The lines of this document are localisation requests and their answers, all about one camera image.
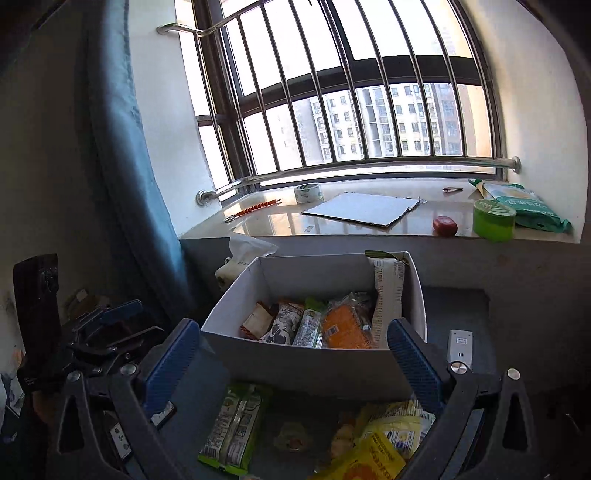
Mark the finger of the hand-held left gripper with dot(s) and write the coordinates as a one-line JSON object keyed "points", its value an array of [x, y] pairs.
{"points": [[136, 336], [121, 310]]}

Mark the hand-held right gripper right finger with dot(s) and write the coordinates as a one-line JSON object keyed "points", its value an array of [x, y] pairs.
{"points": [[415, 367]]}

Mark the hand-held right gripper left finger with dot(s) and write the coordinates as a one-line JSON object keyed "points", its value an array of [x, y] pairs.
{"points": [[170, 367]]}

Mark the pale yellow snack bag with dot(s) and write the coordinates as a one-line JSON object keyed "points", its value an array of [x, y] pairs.
{"points": [[399, 424]]}

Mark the green snack packet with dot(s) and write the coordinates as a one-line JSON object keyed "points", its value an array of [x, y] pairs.
{"points": [[234, 424]]}

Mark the bright yellow snack bag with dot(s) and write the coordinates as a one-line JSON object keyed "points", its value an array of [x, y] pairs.
{"points": [[364, 464]]}

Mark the white cardboard box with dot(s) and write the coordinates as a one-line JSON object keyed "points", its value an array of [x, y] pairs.
{"points": [[295, 364]]}

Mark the white remote control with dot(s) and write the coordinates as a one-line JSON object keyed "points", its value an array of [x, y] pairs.
{"points": [[460, 347]]}

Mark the tall white snack packet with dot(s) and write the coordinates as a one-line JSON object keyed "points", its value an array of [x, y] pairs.
{"points": [[387, 295]]}

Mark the orange snack packet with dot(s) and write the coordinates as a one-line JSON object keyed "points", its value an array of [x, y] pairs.
{"points": [[347, 325]]}

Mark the brown-white small packet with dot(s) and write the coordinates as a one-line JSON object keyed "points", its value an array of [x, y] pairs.
{"points": [[256, 321]]}

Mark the small beige wrapped snack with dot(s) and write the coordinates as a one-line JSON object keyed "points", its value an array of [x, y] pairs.
{"points": [[344, 437]]}

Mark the clear wrapped packet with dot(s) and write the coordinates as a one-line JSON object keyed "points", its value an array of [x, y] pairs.
{"points": [[310, 328]]}

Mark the grey floral snack packet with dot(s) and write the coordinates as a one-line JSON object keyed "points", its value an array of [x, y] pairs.
{"points": [[282, 323]]}

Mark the white plastic bag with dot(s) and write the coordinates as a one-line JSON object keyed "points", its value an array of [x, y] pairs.
{"points": [[240, 258]]}

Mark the clear wrapped round snack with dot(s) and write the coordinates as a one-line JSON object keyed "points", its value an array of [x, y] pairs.
{"points": [[291, 437]]}

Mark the red round object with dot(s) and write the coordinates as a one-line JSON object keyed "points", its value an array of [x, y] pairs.
{"points": [[444, 225]]}

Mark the blue curtain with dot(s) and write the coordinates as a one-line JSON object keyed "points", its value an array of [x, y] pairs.
{"points": [[134, 152]]}

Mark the green round container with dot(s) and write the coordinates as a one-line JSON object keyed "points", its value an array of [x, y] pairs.
{"points": [[494, 220]]}

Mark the flat grey cardboard sheet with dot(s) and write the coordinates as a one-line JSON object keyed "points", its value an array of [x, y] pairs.
{"points": [[362, 208]]}

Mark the orange beaded tool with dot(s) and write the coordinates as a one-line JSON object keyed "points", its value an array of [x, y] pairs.
{"points": [[255, 210]]}

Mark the green and white bag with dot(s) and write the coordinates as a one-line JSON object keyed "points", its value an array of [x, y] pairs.
{"points": [[524, 203]]}

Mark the clear tape roll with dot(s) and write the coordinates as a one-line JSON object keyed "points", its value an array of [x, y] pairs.
{"points": [[308, 192]]}

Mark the metal window bars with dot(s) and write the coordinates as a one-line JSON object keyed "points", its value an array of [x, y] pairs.
{"points": [[351, 92]]}

